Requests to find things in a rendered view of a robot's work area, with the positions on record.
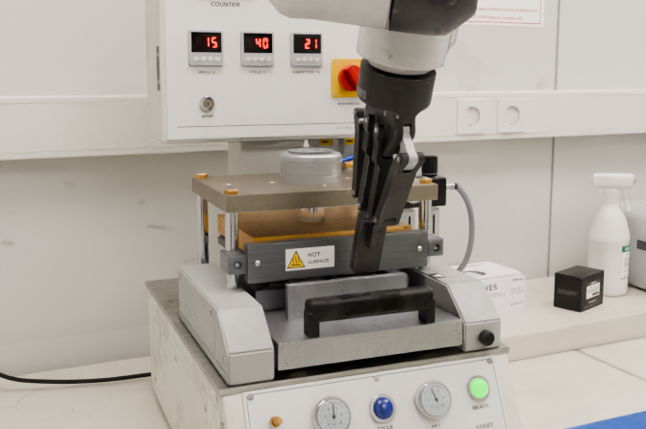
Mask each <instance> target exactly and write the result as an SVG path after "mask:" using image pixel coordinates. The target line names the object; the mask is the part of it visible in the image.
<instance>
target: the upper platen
mask: <svg viewBox="0 0 646 429"><path fill-rule="evenodd" d="M358 212H359V210H358V208H357V205H354V206H339V207H320V208H305V209H295V210H279V211H265V212H250V213H238V236H239V250H240V251H242V252H243V253H244V243H245V242H255V241H268V240H291V239H303V238H316V237H328V236H340V235H353V234H355V229H356V223H357V217H358ZM217 227H218V233H219V234H220V236H218V243H219V244H220V245H221V246H223V247H224V248H225V214H218V215H217ZM401 230H412V226H411V225H408V224H406V223H404V222H401V221H400V222H399V224H398V225H387V226H386V231H387V232H389V231H401Z"/></svg>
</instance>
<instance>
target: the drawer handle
mask: <svg viewBox="0 0 646 429"><path fill-rule="evenodd" d="M414 311H418V318H419V319H420V320H422V321H423V322H425V323H434V322H435V292H434V290H433V289H432V288H430V287H428V286H420V287H411V288H402V289H393V290H376V291H368V292H358V293H349V294H341V295H332V296H322V297H314V298H308V299H307V300H306V301H305V310H304V334H305V335H306V336H308V337H309V338H310V339H314V338H319V336H320V322H327V321H335V320H342V319H351V318H359V317H367V316H374V315H390V314H398V313H406V312H414Z"/></svg>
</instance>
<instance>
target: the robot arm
mask: <svg viewBox="0 0 646 429"><path fill-rule="evenodd" d="M268 1H269V2H270V3H271V4H272V6H273V7H274V8H275V9H276V10H277V11H278V13H280V14H282V15H284V16H286V17H288V18H300V19H314V20H322V21H329V22H335V23H342V24H350V25H357V26H360V28H359V36H358V44H357V53H358V54H359V55H361V56H362V57H363V59H362V60H361V61H360V73H359V79H358V85H357V96H358V98H359V99H360V101H362V102H363V103H364V104H366V105H365V108H355V109H354V112H353V114H354V123H355V141H354V160H353V179H352V196H353V197H354V198H358V203H357V208H358V210H359V212H358V217H357V223H356V229H355V235H354V241H353V247H352V253H351V259H350V264H349V266H350V267H351V269H352V270H353V272H354V273H355V274H357V273H367V272H377V271H379V268H380V262H381V258H382V252H383V247H384V241H385V232H386V226H387V225H398V224H399V222H400V219H401V216H402V213H403V210H404V208H405V206H406V203H407V200H408V197H409V194H410V190H411V187H412V184H413V181H414V178H415V175H416V173H417V171H418V170H419V168H420V167H421V166H422V164H423V163H424V162H425V155H424V153H423V152H415V149H414V146H413V143H412V141H413V139H414V137H415V118H416V116H417V115H418V114H420V113H421V112H422V111H425V110H426V109H428V108H429V106H430V105H431V102H432V97H433V91H434V86H435V77H436V69H437V68H440V67H442V66H444V63H445V59H446V55H447V54H448V51H449V49H450V48H451V47H452V46H453V45H454V44H455V43H456V41H457V36H458V32H459V26H460V25H462V24H463V23H464V22H466V21H467V20H468V19H470V18H471V17H472V16H474V15H475V14H476V10H477V5H478V0H268Z"/></svg>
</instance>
